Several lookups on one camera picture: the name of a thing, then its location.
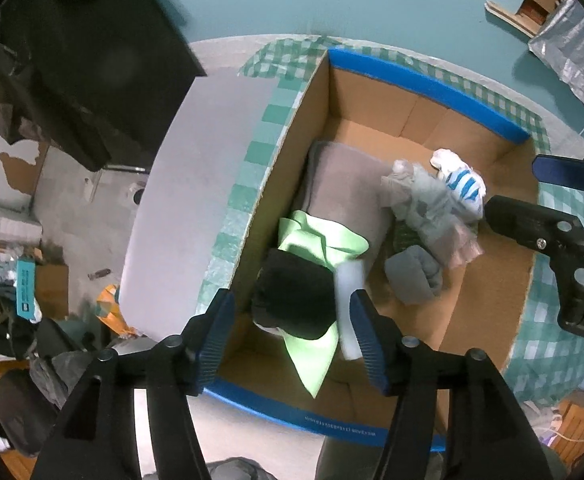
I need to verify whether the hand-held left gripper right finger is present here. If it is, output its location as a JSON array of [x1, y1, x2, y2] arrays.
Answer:
[[349, 290, 555, 480]]

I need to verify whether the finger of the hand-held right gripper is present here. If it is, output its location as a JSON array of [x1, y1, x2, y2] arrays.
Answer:
[[484, 195, 584, 263], [532, 152, 584, 196]]

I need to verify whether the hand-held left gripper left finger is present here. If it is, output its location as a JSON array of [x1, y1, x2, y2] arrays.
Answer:
[[31, 289, 236, 480]]

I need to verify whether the light green cloth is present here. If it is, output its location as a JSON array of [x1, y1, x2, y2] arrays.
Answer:
[[277, 210, 370, 400]]

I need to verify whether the white blue striped sock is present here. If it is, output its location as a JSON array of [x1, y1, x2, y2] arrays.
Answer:
[[431, 148, 488, 221]]

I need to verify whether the white cloth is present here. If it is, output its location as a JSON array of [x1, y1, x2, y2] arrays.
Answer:
[[334, 257, 373, 361]]

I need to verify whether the grey sock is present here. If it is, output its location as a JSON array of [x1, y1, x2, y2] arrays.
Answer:
[[384, 245, 445, 306]]

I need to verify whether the cardboard box with blue rim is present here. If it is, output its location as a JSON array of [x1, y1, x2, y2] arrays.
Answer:
[[197, 47, 540, 453]]

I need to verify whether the black cloth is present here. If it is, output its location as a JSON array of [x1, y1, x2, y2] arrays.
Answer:
[[250, 247, 340, 341]]

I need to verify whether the grey patterned cloth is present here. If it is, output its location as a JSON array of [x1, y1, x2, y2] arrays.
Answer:
[[381, 160, 485, 271]]

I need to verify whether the green checked tablecloth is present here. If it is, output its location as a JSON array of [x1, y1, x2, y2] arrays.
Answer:
[[199, 35, 584, 406]]

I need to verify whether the orange plastic bag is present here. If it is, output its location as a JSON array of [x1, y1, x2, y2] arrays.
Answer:
[[97, 285, 138, 336]]

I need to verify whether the green mesh sponge cloth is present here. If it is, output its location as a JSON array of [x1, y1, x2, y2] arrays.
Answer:
[[392, 220, 418, 253]]

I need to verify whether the silver tarp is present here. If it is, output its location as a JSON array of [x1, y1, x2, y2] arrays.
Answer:
[[528, 0, 584, 126]]

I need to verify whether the orange wooden crate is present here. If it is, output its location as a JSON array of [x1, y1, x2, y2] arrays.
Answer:
[[557, 400, 584, 461]]

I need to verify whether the grey folded towel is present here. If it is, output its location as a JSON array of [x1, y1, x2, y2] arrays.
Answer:
[[297, 140, 398, 261]]

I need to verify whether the brown cardboard carton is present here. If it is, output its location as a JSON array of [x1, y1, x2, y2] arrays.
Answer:
[[34, 265, 70, 318]]

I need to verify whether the teal carton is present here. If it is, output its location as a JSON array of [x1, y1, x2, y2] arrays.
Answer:
[[16, 259, 38, 318]]

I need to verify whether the black chair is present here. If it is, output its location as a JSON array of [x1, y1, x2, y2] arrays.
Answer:
[[0, 370, 58, 456]]

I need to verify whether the black plastic bag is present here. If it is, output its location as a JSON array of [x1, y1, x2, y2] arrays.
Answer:
[[0, 0, 108, 171]]

